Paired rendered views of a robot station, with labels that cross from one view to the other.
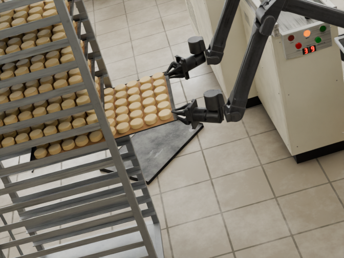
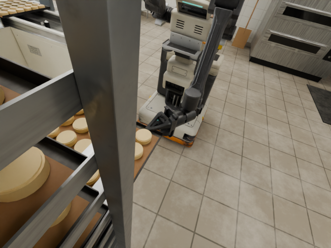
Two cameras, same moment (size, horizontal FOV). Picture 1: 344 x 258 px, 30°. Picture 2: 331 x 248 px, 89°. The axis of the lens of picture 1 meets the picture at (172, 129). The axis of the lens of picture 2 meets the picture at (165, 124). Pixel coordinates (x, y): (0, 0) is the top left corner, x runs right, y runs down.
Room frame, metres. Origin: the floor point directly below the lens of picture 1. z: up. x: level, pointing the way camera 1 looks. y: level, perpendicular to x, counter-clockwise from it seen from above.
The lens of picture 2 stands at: (1.99, 0.32, 1.40)
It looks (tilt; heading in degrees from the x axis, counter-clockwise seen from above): 45 degrees down; 282
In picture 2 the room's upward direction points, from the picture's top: 13 degrees clockwise
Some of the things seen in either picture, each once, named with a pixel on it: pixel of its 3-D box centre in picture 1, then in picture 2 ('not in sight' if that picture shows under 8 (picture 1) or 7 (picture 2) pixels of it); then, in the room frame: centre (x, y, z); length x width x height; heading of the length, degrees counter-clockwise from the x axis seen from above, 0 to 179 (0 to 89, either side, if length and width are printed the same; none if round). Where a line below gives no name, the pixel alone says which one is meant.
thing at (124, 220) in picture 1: (92, 227); not in sight; (2.49, 0.52, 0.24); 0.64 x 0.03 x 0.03; 87
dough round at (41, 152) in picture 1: (40, 153); not in sight; (2.14, 0.52, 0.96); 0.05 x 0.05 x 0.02
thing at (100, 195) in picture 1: (81, 200); not in sight; (2.49, 0.52, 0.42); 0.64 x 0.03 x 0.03; 87
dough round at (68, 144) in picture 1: (68, 144); not in sight; (2.14, 0.41, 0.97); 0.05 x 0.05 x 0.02
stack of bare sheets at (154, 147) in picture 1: (151, 146); not in sight; (3.36, 0.15, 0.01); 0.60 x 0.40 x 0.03; 135
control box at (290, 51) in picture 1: (306, 39); not in sight; (2.76, -0.76, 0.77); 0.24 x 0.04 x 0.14; 90
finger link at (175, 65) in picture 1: (173, 72); not in sight; (2.44, -0.08, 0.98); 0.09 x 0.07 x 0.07; 117
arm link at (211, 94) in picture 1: (221, 105); (192, 102); (2.02, -0.20, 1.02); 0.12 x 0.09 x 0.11; 88
